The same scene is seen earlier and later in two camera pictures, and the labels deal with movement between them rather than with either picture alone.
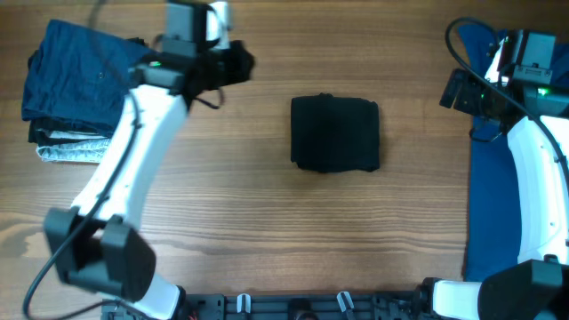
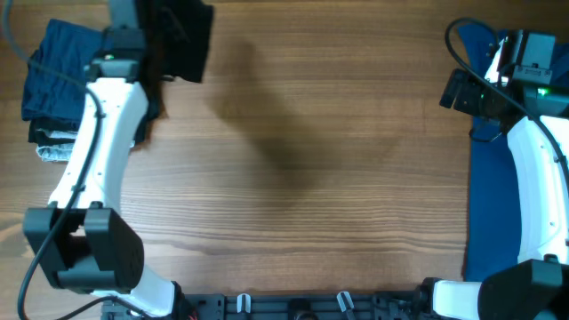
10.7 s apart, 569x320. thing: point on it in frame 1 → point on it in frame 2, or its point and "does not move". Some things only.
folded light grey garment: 91,150 does not move
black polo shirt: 335,134 → 175,36
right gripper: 463,100 does not move
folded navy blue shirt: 77,74 does not move
